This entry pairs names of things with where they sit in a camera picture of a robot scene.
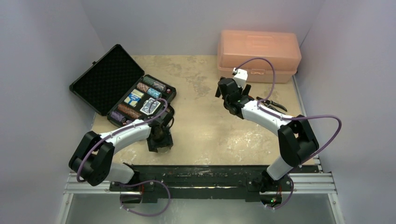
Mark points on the blue striped card deck box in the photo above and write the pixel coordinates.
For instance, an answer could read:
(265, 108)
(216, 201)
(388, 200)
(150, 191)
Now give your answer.
(133, 98)

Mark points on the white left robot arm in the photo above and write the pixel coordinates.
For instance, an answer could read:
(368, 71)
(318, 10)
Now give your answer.
(93, 158)

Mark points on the blue chip stack lower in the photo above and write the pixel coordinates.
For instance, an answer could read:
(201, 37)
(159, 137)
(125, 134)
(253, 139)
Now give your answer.
(154, 93)

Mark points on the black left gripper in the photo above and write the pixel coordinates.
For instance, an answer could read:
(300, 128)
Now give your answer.
(166, 141)

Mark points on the aluminium frame rail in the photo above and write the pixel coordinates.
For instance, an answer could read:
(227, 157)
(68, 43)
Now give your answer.
(304, 183)

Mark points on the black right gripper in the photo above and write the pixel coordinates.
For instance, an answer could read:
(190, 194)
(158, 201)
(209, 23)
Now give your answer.
(224, 87)

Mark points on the black handled pliers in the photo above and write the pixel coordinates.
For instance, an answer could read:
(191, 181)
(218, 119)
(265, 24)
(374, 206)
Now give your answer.
(274, 106)

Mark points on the black table edge rail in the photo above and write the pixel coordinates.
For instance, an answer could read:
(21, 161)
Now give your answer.
(234, 182)

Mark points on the pink plastic toolbox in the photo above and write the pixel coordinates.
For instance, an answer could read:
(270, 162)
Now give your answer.
(266, 56)

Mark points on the blue patterned card deck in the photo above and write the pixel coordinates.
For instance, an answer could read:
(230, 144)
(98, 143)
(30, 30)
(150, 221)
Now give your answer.
(150, 106)

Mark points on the purple chip stack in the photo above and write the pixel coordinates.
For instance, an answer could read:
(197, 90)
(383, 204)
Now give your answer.
(118, 117)

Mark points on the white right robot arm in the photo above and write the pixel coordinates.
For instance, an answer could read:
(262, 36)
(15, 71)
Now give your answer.
(296, 139)

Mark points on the brown chip stack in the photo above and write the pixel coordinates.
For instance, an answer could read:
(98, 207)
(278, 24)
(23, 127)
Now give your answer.
(128, 111)

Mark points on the black poker set case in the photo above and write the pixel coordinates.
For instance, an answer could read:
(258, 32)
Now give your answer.
(109, 80)

